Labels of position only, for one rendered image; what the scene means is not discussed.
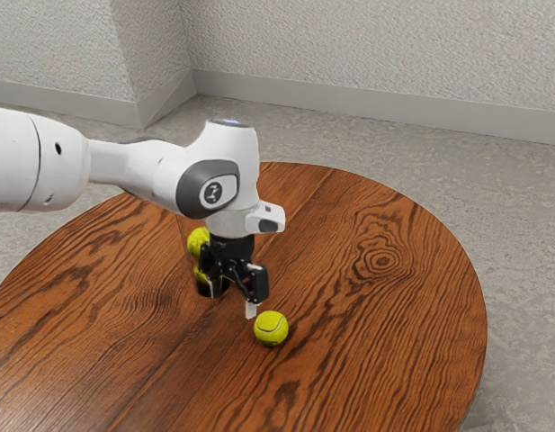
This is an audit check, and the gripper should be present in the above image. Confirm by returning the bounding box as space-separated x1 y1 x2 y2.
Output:
196 233 271 320

